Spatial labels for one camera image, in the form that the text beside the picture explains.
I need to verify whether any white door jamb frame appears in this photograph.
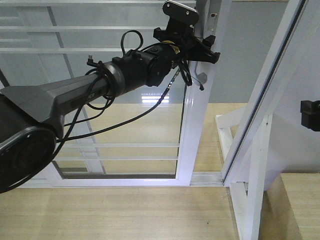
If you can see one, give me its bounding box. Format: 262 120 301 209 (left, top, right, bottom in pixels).
221 0 320 187

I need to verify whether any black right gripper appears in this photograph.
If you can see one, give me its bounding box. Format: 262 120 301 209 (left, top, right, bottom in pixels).
300 100 320 132

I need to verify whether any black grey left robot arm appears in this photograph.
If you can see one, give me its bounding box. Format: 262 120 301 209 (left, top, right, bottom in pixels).
0 18 220 193

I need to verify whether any white wooden brace stand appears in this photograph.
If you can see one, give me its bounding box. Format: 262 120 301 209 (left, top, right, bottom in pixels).
223 114 273 240

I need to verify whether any door lock plate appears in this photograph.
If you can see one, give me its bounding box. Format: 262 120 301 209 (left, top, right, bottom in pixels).
207 13 218 32

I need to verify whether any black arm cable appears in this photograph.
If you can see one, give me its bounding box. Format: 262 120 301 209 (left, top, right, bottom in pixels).
56 29 205 144

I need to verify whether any white framed sliding glass door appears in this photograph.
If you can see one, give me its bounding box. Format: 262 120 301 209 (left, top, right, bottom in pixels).
0 0 233 188

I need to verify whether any grey metal door handle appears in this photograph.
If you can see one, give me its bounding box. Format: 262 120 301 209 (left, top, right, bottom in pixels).
193 0 210 86

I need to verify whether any aluminium floor door track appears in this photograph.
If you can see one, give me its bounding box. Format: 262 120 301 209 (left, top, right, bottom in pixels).
190 171 224 187

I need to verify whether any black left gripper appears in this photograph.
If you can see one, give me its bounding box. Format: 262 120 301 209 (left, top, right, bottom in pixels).
153 16 220 64

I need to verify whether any light wooden platform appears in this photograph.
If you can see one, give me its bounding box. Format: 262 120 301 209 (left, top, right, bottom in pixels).
0 103 320 240

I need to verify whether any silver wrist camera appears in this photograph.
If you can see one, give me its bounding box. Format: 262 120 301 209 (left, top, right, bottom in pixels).
162 0 199 25

